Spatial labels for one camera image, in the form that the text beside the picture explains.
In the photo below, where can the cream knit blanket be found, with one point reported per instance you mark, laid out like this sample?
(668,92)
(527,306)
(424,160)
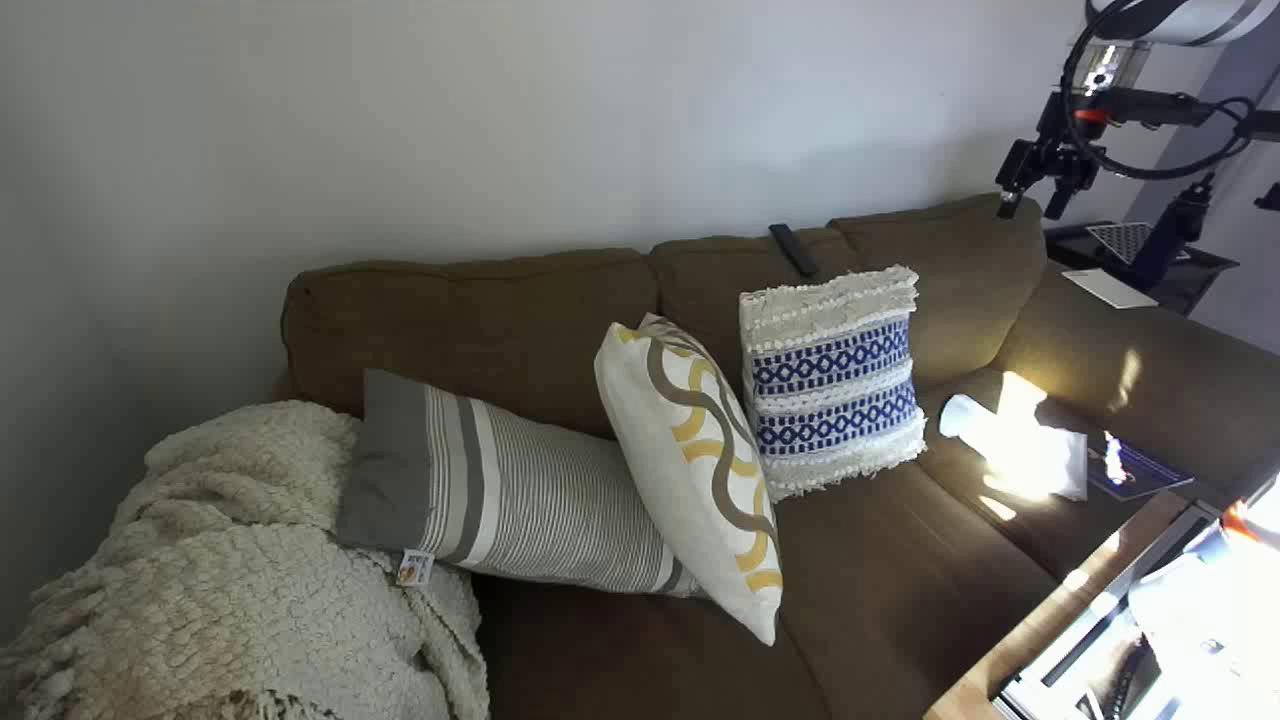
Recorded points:
(224,584)

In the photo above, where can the brown fabric sofa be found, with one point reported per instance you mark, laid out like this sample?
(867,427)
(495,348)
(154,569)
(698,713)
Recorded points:
(880,584)

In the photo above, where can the yellow grey wave pillow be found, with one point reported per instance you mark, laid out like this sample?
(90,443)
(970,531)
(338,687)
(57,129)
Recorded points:
(695,492)

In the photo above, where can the black remote control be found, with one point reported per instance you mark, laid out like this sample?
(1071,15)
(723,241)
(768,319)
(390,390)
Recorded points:
(794,249)

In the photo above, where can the blue white patterned pillow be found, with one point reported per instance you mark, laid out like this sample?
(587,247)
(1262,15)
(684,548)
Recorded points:
(827,387)

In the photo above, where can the wooden table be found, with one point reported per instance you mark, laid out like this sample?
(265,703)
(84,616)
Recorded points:
(1025,652)

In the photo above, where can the grey white striped pillow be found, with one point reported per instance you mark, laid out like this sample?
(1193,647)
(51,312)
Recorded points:
(534,506)

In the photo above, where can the dark smartphone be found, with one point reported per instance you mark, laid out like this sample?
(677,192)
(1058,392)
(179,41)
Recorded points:
(1144,471)

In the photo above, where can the dark laptop device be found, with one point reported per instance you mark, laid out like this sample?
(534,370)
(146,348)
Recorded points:
(1085,247)

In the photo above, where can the white paper sheet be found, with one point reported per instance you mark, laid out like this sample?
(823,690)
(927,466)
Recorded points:
(1107,289)

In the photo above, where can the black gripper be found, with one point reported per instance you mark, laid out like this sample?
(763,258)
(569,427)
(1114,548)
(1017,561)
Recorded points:
(1067,158)

